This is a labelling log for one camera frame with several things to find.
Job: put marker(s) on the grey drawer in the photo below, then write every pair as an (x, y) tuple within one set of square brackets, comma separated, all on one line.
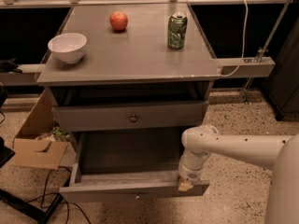
[(127, 164), (130, 116)]

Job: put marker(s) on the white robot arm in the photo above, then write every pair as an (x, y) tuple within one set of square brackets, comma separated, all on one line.
[(277, 153)]

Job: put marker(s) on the grey drawer cabinet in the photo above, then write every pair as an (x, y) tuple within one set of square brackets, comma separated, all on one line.
[(132, 67)]

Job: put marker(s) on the cardboard box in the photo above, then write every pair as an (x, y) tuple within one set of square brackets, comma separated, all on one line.
[(34, 144)]

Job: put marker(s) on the grey top drawer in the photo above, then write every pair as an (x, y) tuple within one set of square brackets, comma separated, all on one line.
[(130, 116)]

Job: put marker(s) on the red apple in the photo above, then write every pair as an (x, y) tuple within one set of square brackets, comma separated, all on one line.
[(118, 20)]

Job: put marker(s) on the white bowl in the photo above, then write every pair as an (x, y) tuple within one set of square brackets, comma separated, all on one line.
[(68, 47)]

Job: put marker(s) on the black object at left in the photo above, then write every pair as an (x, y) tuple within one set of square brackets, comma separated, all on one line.
[(9, 65)]

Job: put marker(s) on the green soda can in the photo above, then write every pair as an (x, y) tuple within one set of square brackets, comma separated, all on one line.
[(176, 30)]

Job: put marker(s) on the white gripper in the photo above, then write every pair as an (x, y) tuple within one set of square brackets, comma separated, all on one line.
[(191, 175)]

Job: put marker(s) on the black stand base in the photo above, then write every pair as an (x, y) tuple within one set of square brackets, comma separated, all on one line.
[(36, 213)]

